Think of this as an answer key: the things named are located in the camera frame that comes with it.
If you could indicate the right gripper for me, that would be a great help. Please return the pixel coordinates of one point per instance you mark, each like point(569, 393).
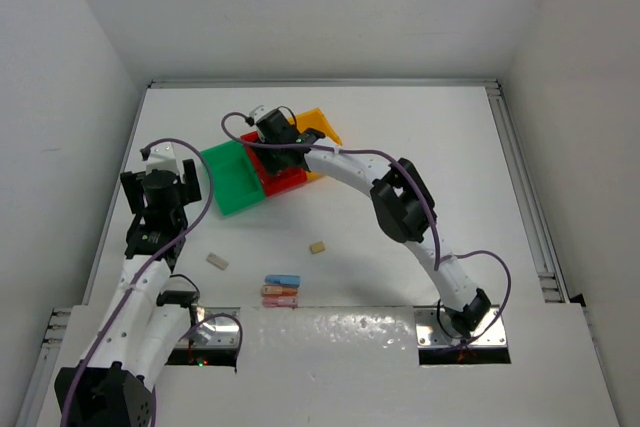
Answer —
point(274, 164)

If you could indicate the orange highlighter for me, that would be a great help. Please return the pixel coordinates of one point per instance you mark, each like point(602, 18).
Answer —
point(273, 290)

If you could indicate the long grey eraser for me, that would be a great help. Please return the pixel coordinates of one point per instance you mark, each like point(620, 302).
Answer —
point(217, 261)

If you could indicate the metal base plate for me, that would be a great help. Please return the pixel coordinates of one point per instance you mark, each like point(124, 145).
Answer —
point(434, 330)
point(216, 329)

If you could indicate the yellow plastic bin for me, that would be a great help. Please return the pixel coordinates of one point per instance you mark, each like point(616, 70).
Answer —
point(316, 119)

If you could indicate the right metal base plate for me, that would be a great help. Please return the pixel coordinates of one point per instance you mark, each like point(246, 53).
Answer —
point(434, 330)

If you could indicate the pink highlighter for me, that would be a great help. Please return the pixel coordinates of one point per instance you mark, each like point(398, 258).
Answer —
point(280, 302)

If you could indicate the small beige eraser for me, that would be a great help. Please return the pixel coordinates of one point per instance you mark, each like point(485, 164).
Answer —
point(317, 247)

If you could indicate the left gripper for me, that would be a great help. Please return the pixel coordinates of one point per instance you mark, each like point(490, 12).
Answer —
point(131, 184)

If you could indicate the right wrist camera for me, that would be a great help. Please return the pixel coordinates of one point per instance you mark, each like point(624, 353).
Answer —
point(258, 113)

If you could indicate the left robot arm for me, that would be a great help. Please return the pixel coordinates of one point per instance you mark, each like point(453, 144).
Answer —
point(113, 382)

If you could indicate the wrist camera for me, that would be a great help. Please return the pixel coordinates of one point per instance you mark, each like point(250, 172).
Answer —
point(162, 158)
point(258, 113)

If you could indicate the white front board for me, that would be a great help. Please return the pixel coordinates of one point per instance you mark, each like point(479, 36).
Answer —
point(360, 367)

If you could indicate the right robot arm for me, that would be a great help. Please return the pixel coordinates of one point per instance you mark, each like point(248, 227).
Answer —
point(403, 206)

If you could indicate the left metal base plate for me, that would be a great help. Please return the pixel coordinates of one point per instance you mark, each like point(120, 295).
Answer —
point(216, 329)

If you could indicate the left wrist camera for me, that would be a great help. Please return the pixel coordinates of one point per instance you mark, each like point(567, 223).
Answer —
point(162, 158)

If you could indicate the blue highlighter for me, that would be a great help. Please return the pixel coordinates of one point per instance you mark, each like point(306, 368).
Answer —
point(283, 280)

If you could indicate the green plastic bin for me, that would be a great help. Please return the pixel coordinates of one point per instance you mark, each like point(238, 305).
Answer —
point(237, 185)

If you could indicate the red plastic bin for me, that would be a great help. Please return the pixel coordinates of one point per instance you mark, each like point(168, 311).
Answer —
point(276, 184)

